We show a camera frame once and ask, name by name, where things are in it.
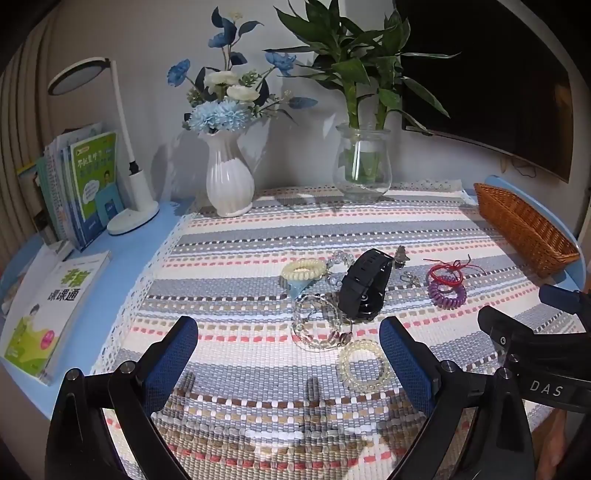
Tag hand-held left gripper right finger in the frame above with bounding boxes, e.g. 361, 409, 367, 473
379, 316, 536, 480

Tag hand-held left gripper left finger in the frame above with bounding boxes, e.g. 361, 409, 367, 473
46, 316, 199, 480

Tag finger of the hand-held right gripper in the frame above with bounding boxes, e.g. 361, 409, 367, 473
539, 284, 591, 320
478, 305, 537, 358

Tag pale yellow bead bracelet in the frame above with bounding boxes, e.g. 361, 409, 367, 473
338, 339, 391, 394

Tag purple spiral hair tie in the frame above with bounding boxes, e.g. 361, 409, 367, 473
427, 281, 467, 309

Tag red string bracelet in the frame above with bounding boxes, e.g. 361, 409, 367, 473
424, 255, 485, 288

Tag brown wicker basket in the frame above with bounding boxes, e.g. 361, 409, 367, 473
474, 183, 580, 278

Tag black smart watch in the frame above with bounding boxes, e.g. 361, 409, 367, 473
338, 248, 393, 323

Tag clear bead necklace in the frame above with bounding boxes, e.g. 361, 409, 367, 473
291, 292, 355, 352

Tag light blue hair clip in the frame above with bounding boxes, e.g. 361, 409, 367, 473
283, 277, 311, 299

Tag cream spiral hair tie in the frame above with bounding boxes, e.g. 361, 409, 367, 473
281, 258, 329, 283

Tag person's right forearm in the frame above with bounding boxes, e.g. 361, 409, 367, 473
538, 408, 572, 480

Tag green and white workbook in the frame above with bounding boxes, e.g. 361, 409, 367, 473
2, 251, 112, 385

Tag striped woven table mat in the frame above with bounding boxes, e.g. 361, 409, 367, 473
90, 178, 587, 480

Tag white desk lamp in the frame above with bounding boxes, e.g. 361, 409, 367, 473
47, 58, 160, 236

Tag white ribbed ceramic vase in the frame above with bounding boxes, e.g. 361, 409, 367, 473
198, 130, 256, 217

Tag row of standing books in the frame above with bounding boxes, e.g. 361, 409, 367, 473
16, 122, 118, 252

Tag clear glass vase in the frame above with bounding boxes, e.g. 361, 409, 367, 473
333, 123, 393, 201

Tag black flat screen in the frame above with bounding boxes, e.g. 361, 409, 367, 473
394, 0, 575, 184

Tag blue and white artificial flowers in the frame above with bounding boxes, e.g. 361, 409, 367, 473
166, 6, 318, 136

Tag green lucky bamboo plant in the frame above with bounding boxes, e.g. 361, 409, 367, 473
264, 0, 462, 132

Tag crystal bead bracelet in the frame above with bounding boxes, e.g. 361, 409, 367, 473
325, 250, 356, 283

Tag black cable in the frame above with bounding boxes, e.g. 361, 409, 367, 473
501, 156, 539, 178

